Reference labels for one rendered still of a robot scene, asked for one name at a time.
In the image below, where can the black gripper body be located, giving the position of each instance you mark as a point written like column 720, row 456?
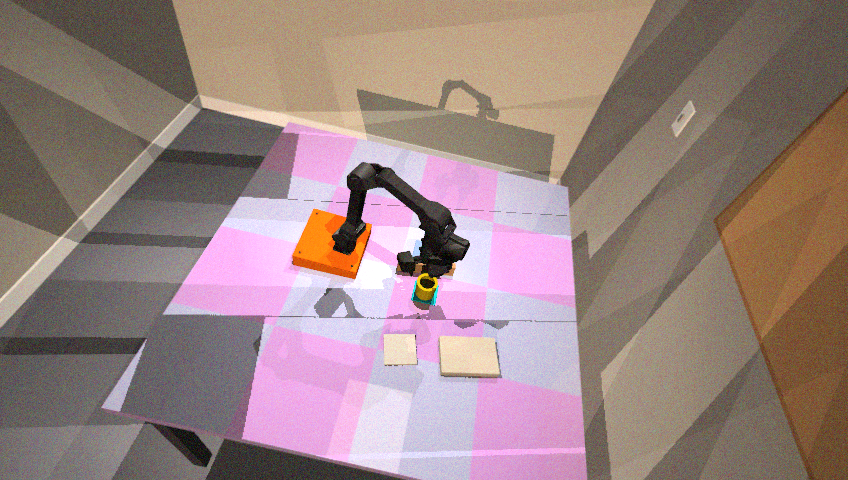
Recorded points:
column 407, row 262

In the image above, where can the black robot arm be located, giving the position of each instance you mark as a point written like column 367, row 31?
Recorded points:
column 433, row 216

